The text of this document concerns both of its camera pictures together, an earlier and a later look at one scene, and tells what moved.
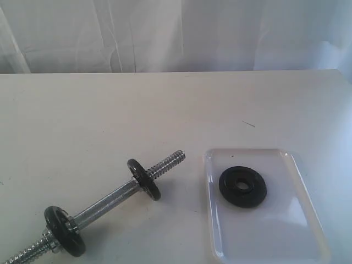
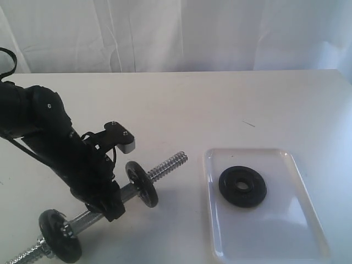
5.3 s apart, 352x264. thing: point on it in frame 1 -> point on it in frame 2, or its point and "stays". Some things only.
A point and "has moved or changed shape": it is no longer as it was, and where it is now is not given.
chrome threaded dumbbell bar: x=49 y=248 has moved or changed shape
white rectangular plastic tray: x=284 y=227 stays
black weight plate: x=245 y=198 stays
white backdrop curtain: x=69 y=36 stays
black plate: x=144 y=179 has moved or changed shape
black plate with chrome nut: x=65 y=230 has moved or changed shape
